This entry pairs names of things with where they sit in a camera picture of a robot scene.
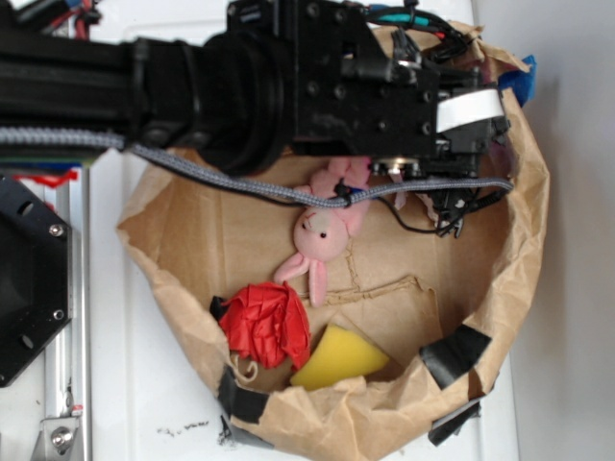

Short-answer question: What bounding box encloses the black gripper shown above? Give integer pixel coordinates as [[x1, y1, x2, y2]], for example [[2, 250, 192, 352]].
[[287, 0, 511, 167]]

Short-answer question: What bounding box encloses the white paper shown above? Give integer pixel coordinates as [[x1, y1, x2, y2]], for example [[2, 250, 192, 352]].
[[389, 172, 440, 228]]

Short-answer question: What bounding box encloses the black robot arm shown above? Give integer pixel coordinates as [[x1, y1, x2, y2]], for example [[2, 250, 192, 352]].
[[1, 1, 508, 177]]

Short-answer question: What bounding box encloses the crumpled red paper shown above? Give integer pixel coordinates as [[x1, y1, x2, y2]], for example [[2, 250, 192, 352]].
[[209, 282, 310, 370]]

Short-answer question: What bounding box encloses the pink plush bunny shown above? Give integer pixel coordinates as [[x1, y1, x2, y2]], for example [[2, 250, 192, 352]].
[[274, 157, 370, 307]]

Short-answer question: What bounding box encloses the blue tape piece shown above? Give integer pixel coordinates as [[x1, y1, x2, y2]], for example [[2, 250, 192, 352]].
[[498, 55, 537, 107]]

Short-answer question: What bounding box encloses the brown paper bag bin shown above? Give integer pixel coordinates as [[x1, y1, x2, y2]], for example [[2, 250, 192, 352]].
[[115, 19, 552, 461]]

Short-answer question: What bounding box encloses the yellow sponge wedge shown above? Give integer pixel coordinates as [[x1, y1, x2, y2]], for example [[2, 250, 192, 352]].
[[290, 325, 389, 391]]

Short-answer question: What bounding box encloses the grey braided cable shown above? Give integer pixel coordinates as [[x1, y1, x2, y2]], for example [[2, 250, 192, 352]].
[[0, 125, 514, 210]]

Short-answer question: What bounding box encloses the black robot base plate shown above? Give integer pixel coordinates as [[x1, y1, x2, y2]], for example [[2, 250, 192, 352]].
[[1, 176, 70, 388]]

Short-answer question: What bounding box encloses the aluminium rail frame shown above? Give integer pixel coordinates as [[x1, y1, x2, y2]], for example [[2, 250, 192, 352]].
[[31, 169, 93, 460]]

